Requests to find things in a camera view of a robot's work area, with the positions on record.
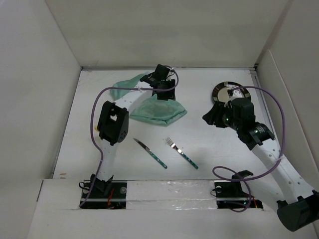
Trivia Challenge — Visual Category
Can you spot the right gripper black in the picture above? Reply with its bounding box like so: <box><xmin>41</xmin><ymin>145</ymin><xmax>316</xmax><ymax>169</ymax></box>
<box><xmin>201</xmin><ymin>100</ymin><xmax>241</xmax><ymax>131</ymax></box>

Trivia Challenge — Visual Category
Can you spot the green patterned cloth placemat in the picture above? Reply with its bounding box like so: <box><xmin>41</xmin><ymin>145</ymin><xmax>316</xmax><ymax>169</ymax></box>
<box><xmin>110</xmin><ymin>73</ymin><xmax>187</xmax><ymax>126</ymax></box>

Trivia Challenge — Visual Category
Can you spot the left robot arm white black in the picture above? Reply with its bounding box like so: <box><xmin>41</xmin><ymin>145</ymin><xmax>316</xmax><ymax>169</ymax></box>
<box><xmin>90</xmin><ymin>64</ymin><xmax>178</xmax><ymax>198</ymax></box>

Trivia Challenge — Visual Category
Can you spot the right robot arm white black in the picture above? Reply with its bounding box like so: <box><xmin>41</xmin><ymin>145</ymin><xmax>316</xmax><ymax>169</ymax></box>
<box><xmin>202</xmin><ymin>98</ymin><xmax>319</xmax><ymax>232</ymax></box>

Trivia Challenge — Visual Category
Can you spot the dark rimmed dinner plate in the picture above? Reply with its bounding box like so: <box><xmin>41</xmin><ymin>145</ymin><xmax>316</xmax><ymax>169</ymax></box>
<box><xmin>212</xmin><ymin>81</ymin><xmax>251</xmax><ymax>104</ymax></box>

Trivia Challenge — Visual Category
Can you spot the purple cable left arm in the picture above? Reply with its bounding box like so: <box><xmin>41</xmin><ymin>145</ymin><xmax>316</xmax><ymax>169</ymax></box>
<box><xmin>79</xmin><ymin>66</ymin><xmax>180</xmax><ymax>207</ymax></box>

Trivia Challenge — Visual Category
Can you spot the fork with green handle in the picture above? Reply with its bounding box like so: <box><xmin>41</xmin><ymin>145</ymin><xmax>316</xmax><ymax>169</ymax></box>
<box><xmin>165</xmin><ymin>137</ymin><xmax>198</xmax><ymax>170</ymax></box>

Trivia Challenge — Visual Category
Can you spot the knife with green handle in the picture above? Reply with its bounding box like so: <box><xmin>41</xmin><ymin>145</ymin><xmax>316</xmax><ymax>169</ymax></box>
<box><xmin>134</xmin><ymin>138</ymin><xmax>167</xmax><ymax>169</ymax></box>

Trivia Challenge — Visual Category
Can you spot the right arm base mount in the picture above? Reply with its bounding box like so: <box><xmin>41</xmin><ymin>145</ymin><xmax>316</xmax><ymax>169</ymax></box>
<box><xmin>210</xmin><ymin>180</ymin><xmax>264</xmax><ymax>212</ymax></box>

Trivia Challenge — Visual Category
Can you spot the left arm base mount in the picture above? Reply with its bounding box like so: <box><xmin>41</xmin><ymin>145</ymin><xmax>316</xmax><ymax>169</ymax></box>
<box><xmin>79</xmin><ymin>180</ymin><xmax>128</xmax><ymax>210</ymax></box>

